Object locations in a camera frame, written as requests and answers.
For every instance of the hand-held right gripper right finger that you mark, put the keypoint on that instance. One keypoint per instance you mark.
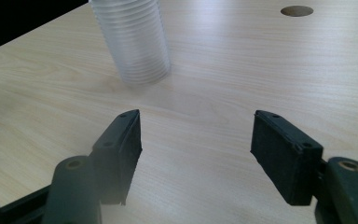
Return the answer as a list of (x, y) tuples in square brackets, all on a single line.
[(279, 155)]

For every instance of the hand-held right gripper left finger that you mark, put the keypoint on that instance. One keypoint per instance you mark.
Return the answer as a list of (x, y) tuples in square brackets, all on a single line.
[(118, 146)]

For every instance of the stack of clear plastic cups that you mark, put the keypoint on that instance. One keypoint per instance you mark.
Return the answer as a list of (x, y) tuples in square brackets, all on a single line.
[(136, 43)]

